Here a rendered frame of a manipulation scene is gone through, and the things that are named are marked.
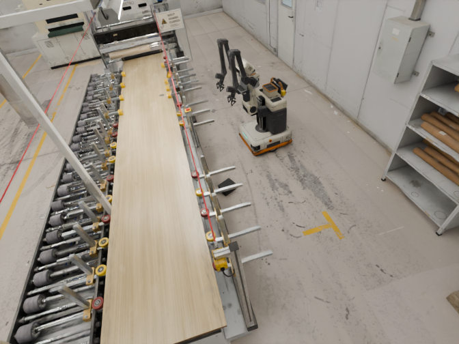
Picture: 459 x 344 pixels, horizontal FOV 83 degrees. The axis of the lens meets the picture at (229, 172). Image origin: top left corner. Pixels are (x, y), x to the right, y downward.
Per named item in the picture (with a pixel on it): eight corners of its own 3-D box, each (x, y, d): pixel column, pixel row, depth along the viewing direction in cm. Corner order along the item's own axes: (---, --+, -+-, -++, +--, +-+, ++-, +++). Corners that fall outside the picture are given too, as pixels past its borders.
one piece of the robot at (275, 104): (270, 119, 436) (270, 72, 378) (287, 136, 398) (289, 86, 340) (253, 125, 430) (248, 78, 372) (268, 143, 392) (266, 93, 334)
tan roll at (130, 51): (175, 44, 531) (173, 37, 523) (176, 45, 522) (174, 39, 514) (106, 59, 516) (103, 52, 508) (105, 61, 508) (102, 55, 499)
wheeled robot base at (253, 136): (273, 123, 450) (273, 111, 433) (292, 143, 406) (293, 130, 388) (238, 136, 438) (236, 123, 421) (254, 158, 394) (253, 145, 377)
